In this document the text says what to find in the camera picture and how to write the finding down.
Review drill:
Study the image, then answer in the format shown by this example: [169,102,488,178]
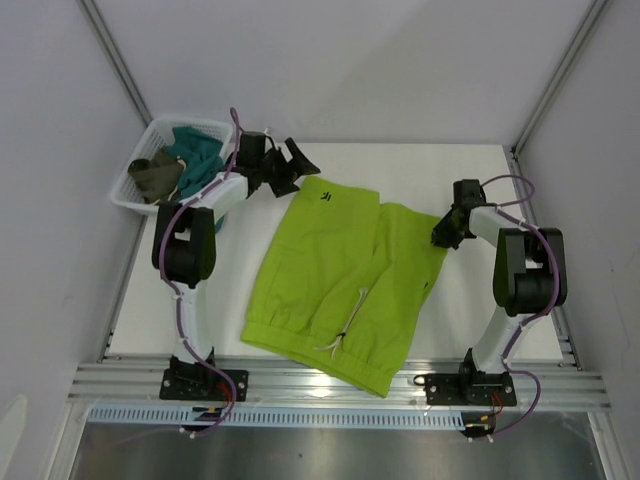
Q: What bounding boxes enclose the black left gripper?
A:
[257,140,320,199]

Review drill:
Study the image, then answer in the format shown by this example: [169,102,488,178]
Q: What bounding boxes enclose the lime green shorts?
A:
[241,177,447,397]

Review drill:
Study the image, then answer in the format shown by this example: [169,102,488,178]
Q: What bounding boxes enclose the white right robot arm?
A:
[431,179,568,404]

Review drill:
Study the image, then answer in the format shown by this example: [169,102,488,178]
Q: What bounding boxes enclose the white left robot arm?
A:
[152,131,321,400]

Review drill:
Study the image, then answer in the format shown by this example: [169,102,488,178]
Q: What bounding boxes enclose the teal shorts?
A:
[165,126,225,202]

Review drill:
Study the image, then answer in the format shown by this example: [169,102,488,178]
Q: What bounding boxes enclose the olive brown shorts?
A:
[127,148,186,205]

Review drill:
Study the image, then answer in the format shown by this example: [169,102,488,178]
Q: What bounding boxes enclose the white plastic basket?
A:
[110,114,234,216]

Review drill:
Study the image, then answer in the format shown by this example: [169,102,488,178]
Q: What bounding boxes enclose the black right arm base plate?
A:
[413,372,517,407]

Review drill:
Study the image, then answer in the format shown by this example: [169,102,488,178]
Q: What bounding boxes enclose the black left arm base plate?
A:
[159,356,249,402]

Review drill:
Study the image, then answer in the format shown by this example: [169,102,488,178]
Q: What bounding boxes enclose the left aluminium corner post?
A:
[77,0,153,126]

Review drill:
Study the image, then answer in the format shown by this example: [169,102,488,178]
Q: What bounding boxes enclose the aluminium corner post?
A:
[77,0,153,126]
[510,0,613,159]

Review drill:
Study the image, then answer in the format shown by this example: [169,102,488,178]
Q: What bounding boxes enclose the right aluminium corner post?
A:
[510,0,613,159]

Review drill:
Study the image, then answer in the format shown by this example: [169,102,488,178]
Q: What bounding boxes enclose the slotted grey cable duct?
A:
[87,403,464,431]

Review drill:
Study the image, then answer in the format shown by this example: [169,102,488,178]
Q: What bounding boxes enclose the aluminium mounting rail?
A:
[67,356,612,412]

